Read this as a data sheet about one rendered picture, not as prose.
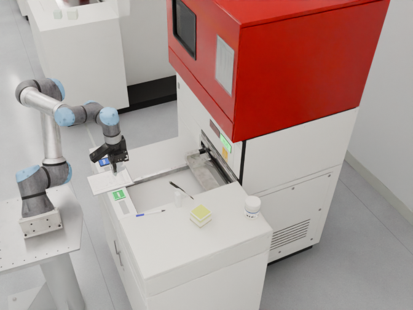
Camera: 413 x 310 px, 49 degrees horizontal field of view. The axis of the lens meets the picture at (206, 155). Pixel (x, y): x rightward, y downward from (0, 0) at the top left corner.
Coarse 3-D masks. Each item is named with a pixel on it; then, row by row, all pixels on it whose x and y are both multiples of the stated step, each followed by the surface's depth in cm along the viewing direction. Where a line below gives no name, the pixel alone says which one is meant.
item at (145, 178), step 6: (174, 168) 250; (180, 168) 251; (186, 168) 253; (150, 174) 246; (156, 174) 246; (162, 174) 248; (168, 174) 250; (138, 180) 243; (144, 180) 245; (126, 186) 242
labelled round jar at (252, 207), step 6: (246, 198) 205; (252, 198) 205; (258, 198) 205; (246, 204) 203; (252, 204) 203; (258, 204) 203; (246, 210) 205; (252, 210) 203; (258, 210) 205; (246, 216) 207; (252, 216) 206; (258, 216) 209
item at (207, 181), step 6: (198, 156) 253; (186, 162) 253; (198, 168) 246; (204, 168) 246; (198, 174) 242; (204, 174) 242; (210, 174) 243; (198, 180) 242; (204, 180) 239; (210, 180) 239; (204, 186) 236; (210, 186) 236; (216, 186) 236
